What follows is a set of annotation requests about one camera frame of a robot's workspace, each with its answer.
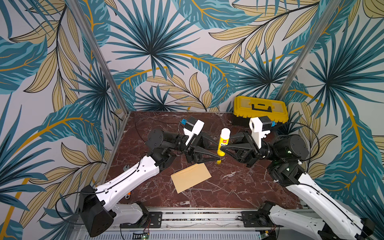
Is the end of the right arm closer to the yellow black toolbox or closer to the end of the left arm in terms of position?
the end of the left arm

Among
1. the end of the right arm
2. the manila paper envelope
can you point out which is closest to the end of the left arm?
the end of the right arm

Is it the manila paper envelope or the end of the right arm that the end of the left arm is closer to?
the end of the right arm

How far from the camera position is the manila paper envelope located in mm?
856
